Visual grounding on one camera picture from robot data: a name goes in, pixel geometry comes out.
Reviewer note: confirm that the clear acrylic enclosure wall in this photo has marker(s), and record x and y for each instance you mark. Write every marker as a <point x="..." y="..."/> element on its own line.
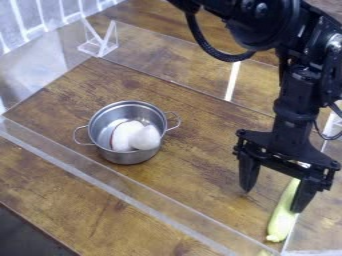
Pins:
<point x="195" y="224"/>

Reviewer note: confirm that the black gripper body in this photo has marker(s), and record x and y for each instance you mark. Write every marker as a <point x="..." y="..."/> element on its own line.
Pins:
<point x="284" y="149"/>

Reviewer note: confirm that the white mushroom toy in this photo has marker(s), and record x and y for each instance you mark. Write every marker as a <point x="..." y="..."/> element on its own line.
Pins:
<point x="134" y="136"/>

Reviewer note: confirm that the small steel pot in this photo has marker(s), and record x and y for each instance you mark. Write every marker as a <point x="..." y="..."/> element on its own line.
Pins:
<point x="95" y="134"/>

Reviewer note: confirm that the green handled metal spoon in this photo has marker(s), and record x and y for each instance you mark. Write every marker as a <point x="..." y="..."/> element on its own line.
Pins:
<point x="282" y="219"/>

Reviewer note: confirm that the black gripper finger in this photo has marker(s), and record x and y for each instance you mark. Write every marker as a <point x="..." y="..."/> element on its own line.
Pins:
<point x="249" y="172"/>
<point x="308" y="188"/>

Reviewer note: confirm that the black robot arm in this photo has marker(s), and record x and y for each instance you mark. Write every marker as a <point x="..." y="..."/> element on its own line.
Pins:
<point x="306" y="38"/>

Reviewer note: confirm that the clear acrylic triangle stand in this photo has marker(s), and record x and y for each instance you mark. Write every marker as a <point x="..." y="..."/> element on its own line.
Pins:
<point x="99" y="46"/>

